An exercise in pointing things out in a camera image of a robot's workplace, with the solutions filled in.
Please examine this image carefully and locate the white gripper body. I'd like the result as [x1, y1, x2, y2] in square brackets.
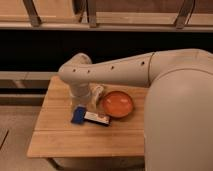
[70, 83, 92, 109]

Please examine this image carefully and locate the orange ceramic bowl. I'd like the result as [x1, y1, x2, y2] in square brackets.
[102, 91, 134, 118]

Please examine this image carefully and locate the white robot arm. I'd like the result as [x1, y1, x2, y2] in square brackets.
[58, 49, 213, 171]

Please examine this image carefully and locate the white paper cup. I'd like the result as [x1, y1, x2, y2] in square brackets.
[91, 85, 104, 109]

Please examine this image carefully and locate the blue sponge block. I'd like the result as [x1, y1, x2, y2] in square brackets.
[71, 106, 86, 124]

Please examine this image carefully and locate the black white rectangular box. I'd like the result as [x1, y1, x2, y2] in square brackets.
[84, 111, 110, 126]

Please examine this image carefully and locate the wooden table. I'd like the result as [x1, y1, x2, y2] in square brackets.
[27, 76, 147, 158]

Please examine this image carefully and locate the metal shelf rack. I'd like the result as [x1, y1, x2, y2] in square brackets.
[0, 0, 213, 32]

